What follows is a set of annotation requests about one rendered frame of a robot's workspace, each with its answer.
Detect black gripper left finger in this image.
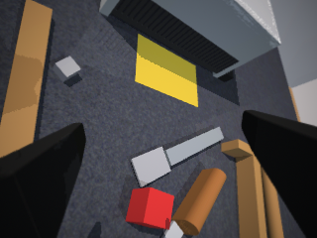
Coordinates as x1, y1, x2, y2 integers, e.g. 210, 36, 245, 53
0, 123, 86, 238

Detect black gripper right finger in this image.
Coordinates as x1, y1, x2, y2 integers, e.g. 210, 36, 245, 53
242, 110, 317, 238

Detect red cube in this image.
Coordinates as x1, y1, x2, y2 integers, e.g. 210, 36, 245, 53
125, 187, 174, 230

